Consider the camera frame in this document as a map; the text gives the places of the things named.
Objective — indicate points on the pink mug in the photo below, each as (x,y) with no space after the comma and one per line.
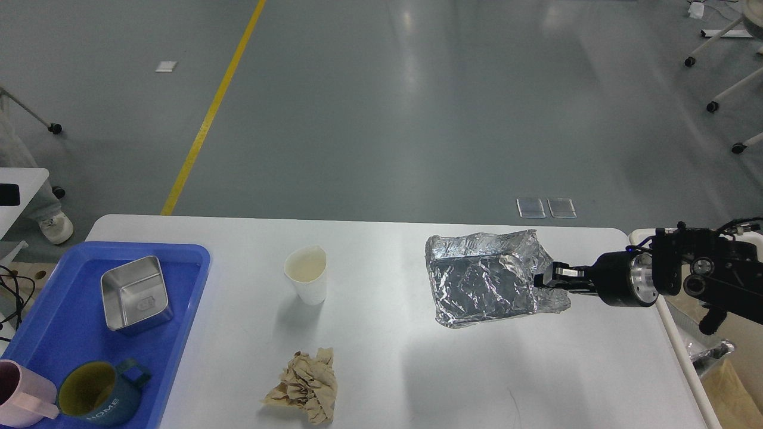
(26,397)

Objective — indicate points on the clear floor plate right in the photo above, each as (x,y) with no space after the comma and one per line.
(562,208)

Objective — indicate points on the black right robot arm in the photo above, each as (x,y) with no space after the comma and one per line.
(711,265)

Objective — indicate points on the aluminium foil tray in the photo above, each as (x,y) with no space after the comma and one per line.
(484,277)

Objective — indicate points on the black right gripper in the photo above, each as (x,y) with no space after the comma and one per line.
(621,279)

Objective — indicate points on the white plastic bin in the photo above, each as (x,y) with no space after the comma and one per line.
(744,334)

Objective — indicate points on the teal mug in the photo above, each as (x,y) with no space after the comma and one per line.
(103,394)

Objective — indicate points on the white side table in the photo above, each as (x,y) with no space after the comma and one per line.
(30,181)

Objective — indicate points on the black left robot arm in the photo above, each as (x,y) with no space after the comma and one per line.
(10,195)

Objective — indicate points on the brown paper in bin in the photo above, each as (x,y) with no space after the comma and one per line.
(732,403)

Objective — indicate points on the wheeled stand left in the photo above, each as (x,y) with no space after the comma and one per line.
(7,97)

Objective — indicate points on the stainless steel rectangular container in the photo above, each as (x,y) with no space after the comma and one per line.
(135,297)

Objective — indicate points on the old foil in bin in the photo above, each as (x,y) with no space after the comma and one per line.
(706,352)

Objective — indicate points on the white paper cup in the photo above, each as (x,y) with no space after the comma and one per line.
(306,269)

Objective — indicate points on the blue plastic tray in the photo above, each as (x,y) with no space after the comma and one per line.
(66,326)

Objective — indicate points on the wheeled chair base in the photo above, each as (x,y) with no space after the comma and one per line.
(750,21)

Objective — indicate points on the white paper on floor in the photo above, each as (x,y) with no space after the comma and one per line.
(166,66)

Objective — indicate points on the clear floor plate left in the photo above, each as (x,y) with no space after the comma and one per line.
(530,207)

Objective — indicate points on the clear floor plate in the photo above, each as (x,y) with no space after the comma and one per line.
(530,207)
(562,208)

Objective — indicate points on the brown paper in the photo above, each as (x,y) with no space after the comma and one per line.
(732,403)
(309,384)

